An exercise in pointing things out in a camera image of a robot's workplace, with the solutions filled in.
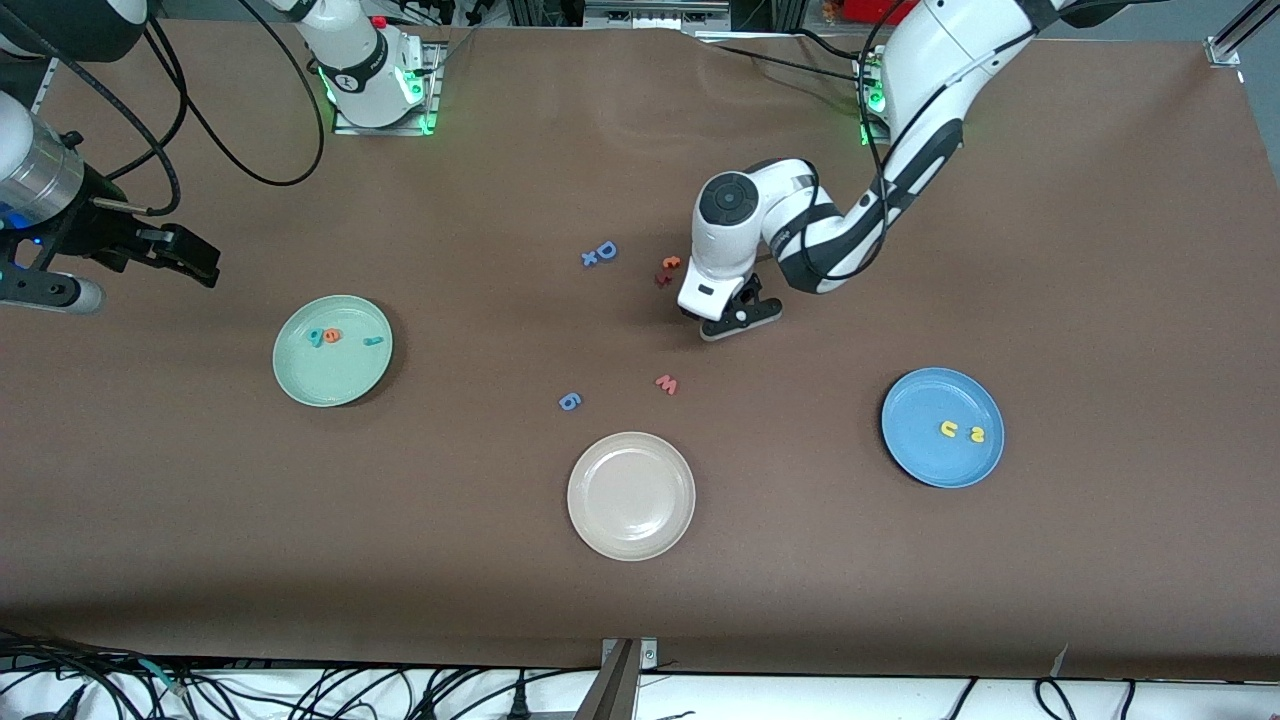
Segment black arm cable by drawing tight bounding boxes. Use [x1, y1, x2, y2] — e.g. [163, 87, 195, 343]
[770, 0, 901, 296]
[0, 0, 191, 216]
[145, 0, 329, 188]

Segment brown table cover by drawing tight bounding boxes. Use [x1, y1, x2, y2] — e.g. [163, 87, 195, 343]
[0, 18, 1280, 683]

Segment silver metal box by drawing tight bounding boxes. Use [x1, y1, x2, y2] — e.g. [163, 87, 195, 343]
[583, 0, 733, 31]

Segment aluminium profile post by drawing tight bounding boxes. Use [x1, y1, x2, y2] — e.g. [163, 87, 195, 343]
[575, 638, 659, 720]

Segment black base cable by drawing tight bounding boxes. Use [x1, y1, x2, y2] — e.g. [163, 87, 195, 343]
[700, 28, 873, 83]

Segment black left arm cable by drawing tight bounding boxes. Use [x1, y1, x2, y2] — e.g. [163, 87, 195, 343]
[770, 0, 901, 296]

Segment aluminium frame corner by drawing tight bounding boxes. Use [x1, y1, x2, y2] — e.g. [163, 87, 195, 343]
[1205, 0, 1280, 69]

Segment tangled black floor cables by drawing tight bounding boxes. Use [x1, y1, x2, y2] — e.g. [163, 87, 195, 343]
[0, 625, 561, 720]

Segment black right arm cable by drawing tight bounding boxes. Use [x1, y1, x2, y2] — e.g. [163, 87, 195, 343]
[0, 0, 191, 216]
[145, 0, 329, 188]

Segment looped black floor cable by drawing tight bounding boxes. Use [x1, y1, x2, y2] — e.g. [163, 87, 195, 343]
[1035, 678, 1079, 720]

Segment pale green plate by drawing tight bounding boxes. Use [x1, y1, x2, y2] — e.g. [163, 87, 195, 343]
[272, 294, 394, 408]

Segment blue plate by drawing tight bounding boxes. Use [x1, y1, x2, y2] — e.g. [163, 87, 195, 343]
[880, 367, 1005, 489]

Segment beige plate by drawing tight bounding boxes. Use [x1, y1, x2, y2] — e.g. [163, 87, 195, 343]
[566, 431, 697, 562]

